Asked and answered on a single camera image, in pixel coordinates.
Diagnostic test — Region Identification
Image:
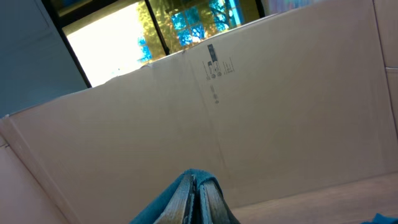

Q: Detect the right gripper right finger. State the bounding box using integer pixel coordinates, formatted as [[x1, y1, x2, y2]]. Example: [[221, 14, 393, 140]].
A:
[[200, 180, 231, 224]]

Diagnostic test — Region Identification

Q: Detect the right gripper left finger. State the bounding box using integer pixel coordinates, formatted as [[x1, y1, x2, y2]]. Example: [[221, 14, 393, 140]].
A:
[[154, 174, 195, 224]]

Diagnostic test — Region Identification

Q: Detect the dark navy t-shirt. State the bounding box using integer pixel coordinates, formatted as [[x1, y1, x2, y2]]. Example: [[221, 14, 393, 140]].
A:
[[131, 169, 239, 224]]

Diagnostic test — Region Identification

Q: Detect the cardboard box wall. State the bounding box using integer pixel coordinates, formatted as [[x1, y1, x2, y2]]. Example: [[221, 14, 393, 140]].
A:
[[1, 1, 397, 223]]

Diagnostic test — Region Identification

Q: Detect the window with black frame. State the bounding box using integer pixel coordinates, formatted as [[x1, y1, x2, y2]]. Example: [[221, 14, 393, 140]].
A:
[[42, 0, 270, 87]]

